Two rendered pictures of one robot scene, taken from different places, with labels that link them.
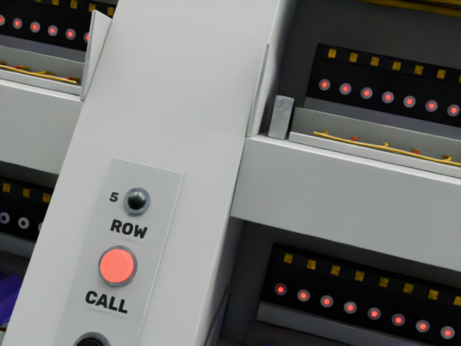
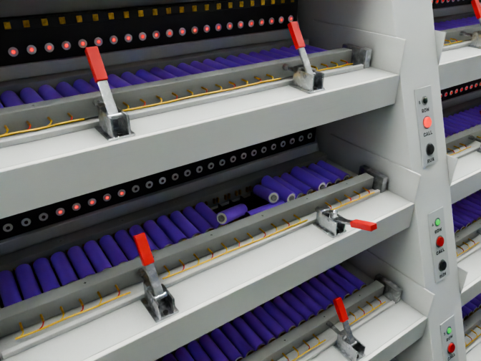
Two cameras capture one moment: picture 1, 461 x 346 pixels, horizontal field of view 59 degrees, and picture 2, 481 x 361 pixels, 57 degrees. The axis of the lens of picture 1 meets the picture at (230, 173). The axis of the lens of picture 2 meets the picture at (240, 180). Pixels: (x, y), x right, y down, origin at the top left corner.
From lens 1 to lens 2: 72 cm
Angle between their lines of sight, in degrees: 44
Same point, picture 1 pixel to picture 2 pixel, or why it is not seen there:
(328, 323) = not seen: hidden behind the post
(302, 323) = not seen: hidden behind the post
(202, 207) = (435, 93)
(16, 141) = (380, 99)
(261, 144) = (441, 65)
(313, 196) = (449, 75)
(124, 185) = (420, 97)
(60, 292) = (416, 138)
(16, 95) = (381, 82)
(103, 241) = (421, 117)
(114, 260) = (428, 120)
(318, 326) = not seen: hidden behind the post
